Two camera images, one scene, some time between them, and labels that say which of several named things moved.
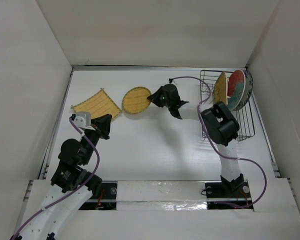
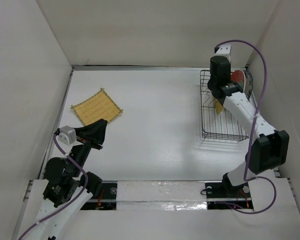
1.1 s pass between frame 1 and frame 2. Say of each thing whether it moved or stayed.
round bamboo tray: moved
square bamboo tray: stayed
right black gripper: moved
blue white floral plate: stayed
